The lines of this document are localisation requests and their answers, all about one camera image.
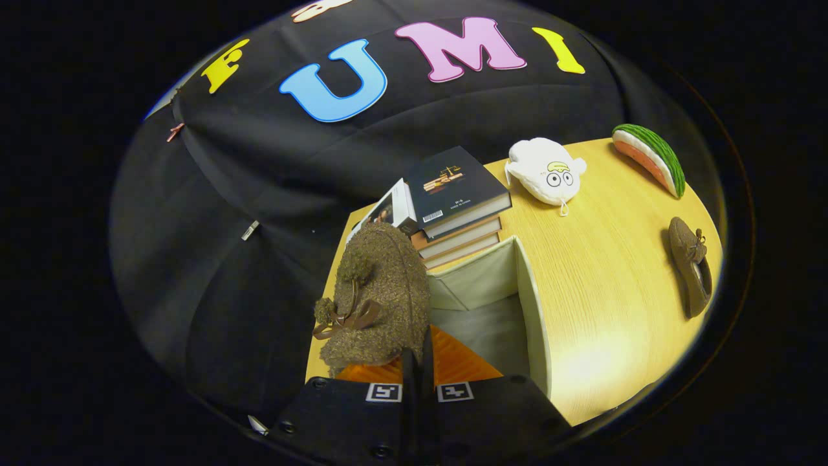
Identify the brown fuzzy shoe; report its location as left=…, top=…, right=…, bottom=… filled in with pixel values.
left=668, top=217, right=714, bottom=319
left=312, top=222, right=433, bottom=378

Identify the watermelon slice plush toy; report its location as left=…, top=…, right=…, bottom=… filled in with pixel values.
left=611, top=123, right=686, bottom=199

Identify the black hardcover book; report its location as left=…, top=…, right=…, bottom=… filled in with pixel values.
left=404, top=146, right=513, bottom=240

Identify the grey fabric storage box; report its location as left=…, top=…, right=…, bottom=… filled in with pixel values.
left=424, top=235, right=554, bottom=399

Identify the brown cover book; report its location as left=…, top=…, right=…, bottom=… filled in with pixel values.
left=411, top=217, right=503, bottom=260
left=424, top=233, right=502, bottom=271

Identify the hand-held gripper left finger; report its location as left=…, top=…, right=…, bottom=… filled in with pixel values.
left=267, top=348, right=418, bottom=463

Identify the white plush toy with eyes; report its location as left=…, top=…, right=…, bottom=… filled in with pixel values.
left=505, top=137, right=588, bottom=217

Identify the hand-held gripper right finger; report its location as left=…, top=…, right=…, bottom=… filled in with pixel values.
left=417, top=326, right=573, bottom=463

